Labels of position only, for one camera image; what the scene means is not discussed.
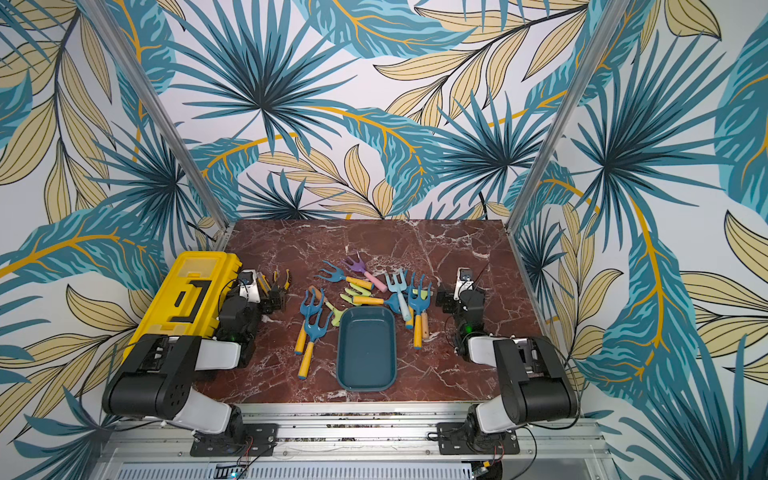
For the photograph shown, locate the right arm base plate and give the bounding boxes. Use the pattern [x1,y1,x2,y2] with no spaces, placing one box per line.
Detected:
[429,422,520,455]

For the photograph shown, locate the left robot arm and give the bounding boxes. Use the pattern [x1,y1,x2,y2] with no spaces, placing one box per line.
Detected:
[102,265,291,444]

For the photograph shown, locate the purple rake pink handle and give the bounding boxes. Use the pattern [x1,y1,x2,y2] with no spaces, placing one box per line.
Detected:
[344,255,388,292]

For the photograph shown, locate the yellow utility knife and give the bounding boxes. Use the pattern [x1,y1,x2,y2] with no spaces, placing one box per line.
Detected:
[257,272,271,295]

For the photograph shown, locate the right metal corner post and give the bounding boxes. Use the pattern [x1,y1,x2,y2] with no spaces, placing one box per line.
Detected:
[505,0,625,234]

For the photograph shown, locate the teal rake wooden handle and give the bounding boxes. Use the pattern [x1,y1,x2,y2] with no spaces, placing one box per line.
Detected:
[411,276,431,344]

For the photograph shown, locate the yellow toolbox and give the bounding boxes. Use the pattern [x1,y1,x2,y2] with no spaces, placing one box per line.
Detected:
[123,251,254,370]

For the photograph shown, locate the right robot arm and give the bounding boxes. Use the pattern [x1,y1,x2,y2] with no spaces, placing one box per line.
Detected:
[435,267,579,440]

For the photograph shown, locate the aluminium rail frame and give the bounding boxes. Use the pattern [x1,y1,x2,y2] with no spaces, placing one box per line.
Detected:
[90,402,619,479]

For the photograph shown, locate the light blue fork rake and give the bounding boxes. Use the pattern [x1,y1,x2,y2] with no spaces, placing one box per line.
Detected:
[385,268,413,325]

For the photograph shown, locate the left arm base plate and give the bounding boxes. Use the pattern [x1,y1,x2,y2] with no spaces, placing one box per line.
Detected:
[190,423,278,457]

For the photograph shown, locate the teal claw rake yellow handle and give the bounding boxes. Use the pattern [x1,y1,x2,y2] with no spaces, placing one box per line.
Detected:
[407,285,425,350]

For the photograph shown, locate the metal corner post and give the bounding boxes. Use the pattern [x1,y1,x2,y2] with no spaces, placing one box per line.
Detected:
[80,0,229,231]
[505,0,625,234]

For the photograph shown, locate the green fork yellow handle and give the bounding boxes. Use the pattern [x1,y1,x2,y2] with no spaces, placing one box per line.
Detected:
[340,284,385,306]

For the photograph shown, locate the yellow handled pliers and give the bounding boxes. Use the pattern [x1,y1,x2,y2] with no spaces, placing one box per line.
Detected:
[272,269,291,292]

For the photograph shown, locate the teal storage tray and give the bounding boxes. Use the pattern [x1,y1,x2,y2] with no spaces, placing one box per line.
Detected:
[336,306,397,392]

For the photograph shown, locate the left metal corner post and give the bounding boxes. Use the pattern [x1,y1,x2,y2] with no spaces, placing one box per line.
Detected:
[80,0,229,231]

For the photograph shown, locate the green rake wooden handle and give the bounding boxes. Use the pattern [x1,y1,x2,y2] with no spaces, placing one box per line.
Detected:
[324,300,344,327]

